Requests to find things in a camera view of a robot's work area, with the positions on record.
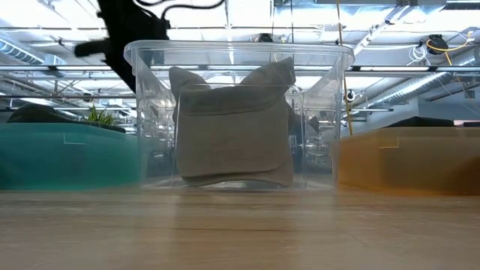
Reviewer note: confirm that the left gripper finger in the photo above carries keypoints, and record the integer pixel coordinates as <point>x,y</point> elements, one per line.
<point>125,69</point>

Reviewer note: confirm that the clear plastic bin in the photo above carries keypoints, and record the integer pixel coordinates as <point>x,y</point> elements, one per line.
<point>135,93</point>

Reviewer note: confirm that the tan baseball cap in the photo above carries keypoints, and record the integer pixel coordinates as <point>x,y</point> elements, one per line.
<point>232,135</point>

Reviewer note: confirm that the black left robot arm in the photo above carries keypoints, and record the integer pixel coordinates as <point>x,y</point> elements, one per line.
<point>123,9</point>

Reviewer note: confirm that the green plant white pot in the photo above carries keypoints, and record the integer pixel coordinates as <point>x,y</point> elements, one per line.
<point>99,118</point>

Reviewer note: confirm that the teal plastic bin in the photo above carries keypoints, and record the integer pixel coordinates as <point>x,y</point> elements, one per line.
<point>75,157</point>

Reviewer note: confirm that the small round ceiling fixture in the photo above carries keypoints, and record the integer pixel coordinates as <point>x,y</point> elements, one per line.
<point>350,95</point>

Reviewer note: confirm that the orange plastic bin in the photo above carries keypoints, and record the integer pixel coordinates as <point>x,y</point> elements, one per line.
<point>375,168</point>

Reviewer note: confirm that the silver ventilation duct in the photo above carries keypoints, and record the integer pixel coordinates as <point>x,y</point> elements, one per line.
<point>420,86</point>

